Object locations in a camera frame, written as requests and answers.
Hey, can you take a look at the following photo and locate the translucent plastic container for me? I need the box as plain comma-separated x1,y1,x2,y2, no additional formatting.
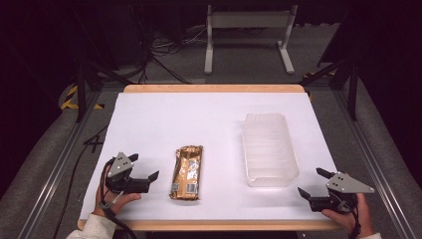
241,113,301,188

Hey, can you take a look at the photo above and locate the thin black floor cable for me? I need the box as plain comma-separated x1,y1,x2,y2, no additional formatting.
52,123,109,239

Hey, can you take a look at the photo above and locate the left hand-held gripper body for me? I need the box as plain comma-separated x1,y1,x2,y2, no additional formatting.
105,151,151,195

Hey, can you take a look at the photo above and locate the person's left hand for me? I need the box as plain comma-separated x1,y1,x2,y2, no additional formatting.
92,180,142,219

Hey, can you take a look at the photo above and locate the bundle of floor cables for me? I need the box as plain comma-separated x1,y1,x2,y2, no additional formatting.
130,6,213,85

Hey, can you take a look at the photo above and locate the person's right hand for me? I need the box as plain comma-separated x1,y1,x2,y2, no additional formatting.
320,192,374,239

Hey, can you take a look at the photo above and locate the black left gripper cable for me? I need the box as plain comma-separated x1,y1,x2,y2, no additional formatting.
99,158,138,239

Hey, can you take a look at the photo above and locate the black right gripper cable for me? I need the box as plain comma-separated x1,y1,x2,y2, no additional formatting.
331,191,363,239

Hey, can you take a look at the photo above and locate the yellow black hazard tape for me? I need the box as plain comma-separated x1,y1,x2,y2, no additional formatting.
60,85,106,111

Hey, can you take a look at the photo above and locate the aluminium floor rail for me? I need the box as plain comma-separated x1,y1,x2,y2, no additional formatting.
331,89,417,239
17,90,103,239

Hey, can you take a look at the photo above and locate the gold foil snack packet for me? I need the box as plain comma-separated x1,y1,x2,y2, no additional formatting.
169,144,204,201

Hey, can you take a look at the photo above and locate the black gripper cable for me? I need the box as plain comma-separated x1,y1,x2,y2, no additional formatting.
331,191,363,239
99,158,138,239

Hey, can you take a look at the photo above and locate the white table cover sheet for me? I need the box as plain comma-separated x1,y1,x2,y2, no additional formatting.
80,92,338,221

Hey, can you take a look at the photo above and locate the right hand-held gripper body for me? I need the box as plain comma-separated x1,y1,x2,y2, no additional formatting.
310,171,375,214

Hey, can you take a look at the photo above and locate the black tripod stand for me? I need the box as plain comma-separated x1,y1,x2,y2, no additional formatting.
298,49,361,121
68,6,133,123

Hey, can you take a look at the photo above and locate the white metal stand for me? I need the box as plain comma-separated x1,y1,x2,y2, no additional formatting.
203,3,299,76

